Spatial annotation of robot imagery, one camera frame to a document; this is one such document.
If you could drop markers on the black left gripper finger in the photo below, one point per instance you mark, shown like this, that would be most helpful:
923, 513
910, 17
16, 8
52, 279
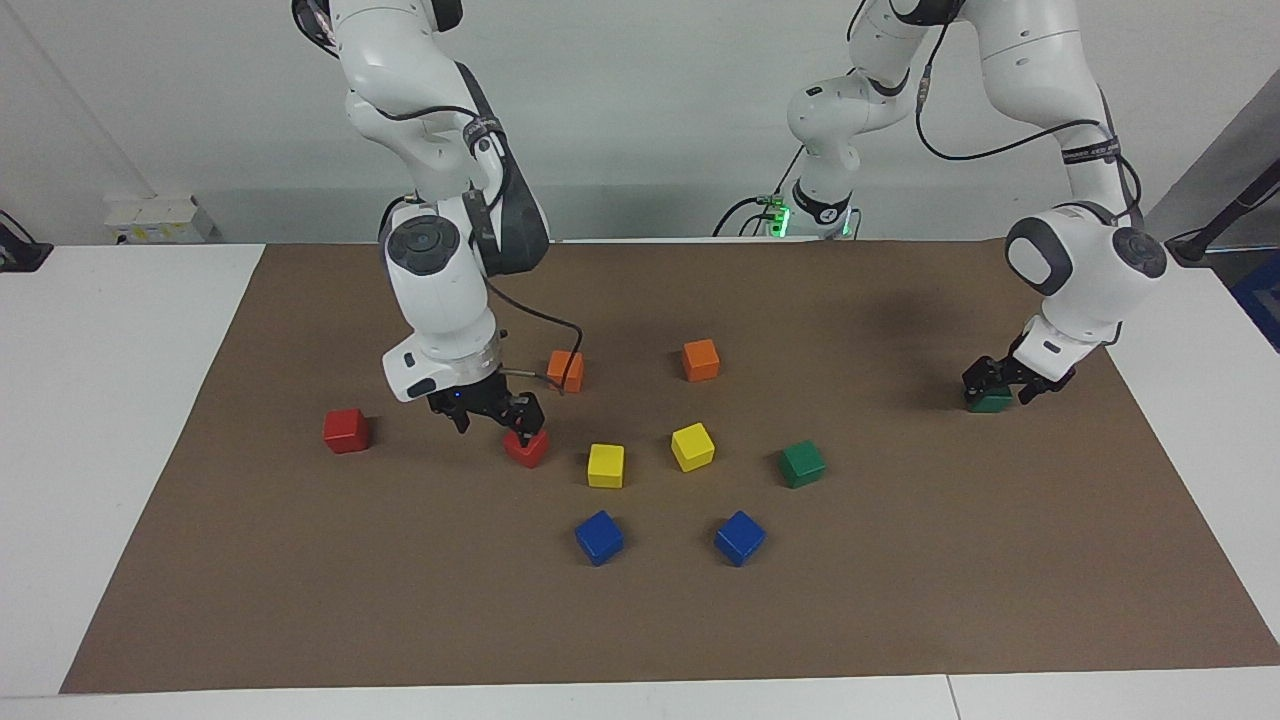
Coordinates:
1031, 394
980, 378

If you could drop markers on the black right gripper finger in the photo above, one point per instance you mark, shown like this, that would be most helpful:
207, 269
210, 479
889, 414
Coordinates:
459, 420
527, 418

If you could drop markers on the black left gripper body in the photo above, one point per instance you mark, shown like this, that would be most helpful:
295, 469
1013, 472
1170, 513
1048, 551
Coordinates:
1030, 370

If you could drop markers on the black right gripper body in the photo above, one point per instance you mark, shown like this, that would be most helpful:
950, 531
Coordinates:
478, 400

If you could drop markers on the green wooden block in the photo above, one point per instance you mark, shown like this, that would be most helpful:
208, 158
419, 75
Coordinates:
990, 404
802, 464

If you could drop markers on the red wooden block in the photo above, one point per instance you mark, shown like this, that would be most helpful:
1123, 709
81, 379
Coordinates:
527, 455
346, 431

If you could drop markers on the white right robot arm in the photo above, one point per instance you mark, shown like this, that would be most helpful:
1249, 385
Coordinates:
440, 300

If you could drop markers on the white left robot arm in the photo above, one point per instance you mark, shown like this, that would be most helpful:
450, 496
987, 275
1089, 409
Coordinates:
1085, 270

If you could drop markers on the orange wooden block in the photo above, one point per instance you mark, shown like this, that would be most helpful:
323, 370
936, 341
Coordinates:
701, 360
570, 365

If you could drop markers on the yellow wooden block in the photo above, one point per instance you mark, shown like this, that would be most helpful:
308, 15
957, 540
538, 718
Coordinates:
692, 447
605, 466

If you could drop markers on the blue wooden block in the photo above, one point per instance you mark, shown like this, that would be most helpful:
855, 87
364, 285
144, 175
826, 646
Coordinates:
599, 538
739, 538

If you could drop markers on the black stand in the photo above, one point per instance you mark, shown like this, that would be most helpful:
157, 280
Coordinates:
1195, 245

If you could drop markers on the brown table mat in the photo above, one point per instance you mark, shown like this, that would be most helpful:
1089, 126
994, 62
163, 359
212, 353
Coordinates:
900, 600

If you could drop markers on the blue object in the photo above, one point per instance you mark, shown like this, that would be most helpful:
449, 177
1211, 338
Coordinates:
1262, 300

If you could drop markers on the white box with yellow label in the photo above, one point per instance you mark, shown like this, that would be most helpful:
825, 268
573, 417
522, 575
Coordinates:
160, 215

